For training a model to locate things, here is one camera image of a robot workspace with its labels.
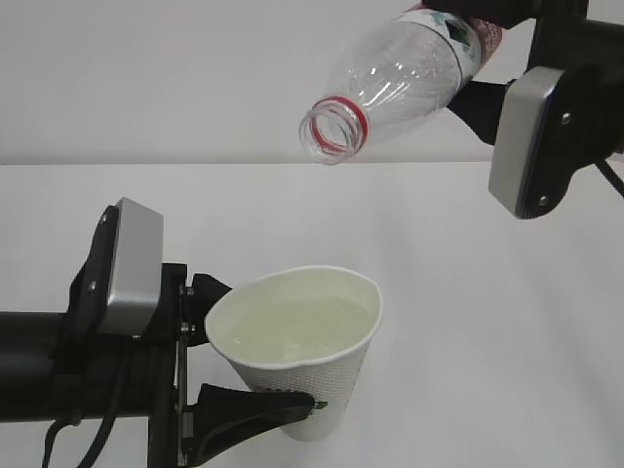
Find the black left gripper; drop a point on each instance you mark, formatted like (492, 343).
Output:
(109, 376)

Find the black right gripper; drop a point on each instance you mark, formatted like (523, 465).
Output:
(585, 125)

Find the clear water bottle red label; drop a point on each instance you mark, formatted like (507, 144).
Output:
(394, 78)

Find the white paper cup green logo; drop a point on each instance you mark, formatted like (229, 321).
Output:
(305, 329)

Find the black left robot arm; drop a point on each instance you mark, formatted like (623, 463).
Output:
(28, 341)

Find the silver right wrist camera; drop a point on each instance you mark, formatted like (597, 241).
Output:
(518, 179)

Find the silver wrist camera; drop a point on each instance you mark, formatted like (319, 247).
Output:
(135, 279)
(518, 179)

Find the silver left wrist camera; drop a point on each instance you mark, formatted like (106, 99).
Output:
(135, 279)

